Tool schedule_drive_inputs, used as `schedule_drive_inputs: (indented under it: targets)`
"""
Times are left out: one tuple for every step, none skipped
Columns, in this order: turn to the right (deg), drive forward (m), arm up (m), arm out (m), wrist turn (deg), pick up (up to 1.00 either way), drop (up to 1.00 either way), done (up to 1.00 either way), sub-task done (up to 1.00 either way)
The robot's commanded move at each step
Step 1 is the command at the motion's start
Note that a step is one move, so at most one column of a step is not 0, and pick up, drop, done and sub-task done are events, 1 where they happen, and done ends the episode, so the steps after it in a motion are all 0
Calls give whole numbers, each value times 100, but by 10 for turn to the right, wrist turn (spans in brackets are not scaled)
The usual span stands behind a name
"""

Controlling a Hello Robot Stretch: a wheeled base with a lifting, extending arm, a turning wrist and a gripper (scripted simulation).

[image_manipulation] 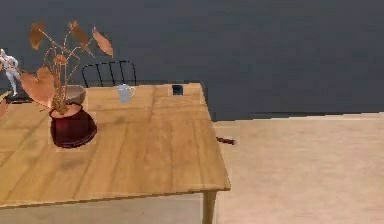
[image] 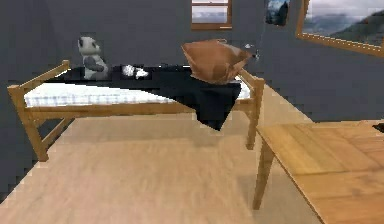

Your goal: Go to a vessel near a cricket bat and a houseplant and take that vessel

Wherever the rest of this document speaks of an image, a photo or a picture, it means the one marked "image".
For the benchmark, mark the wooden bed with white mattress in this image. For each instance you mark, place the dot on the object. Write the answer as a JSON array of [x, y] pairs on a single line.
[[100, 110]]

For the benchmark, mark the black blanket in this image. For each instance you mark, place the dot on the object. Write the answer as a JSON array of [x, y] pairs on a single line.
[[206, 96]]

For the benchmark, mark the small wooden framed window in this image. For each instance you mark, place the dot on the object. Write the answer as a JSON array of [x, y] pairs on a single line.
[[211, 15]]

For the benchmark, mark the large wooden framed window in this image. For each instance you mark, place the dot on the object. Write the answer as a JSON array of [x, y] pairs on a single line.
[[346, 23]]

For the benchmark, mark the brown pillow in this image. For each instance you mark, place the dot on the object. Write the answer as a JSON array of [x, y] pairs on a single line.
[[215, 61]]

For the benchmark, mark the wooden table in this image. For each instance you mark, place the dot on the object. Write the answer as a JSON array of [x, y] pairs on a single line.
[[333, 160]]

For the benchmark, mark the panda plush toy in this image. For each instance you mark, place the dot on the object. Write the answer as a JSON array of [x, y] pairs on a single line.
[[91, 60]]

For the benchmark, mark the small grey wall fixture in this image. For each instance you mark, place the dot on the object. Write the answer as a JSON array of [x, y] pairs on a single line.
[[253, 51]]

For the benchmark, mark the small black object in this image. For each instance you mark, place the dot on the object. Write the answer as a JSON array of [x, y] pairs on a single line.
[[380, 127]]

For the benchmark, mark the small white crumpled object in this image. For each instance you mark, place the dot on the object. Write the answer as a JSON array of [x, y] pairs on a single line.
[[133, 71]]

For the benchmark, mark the dark poster picture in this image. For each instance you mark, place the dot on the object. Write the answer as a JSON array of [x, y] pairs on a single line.
[[277, 11]]

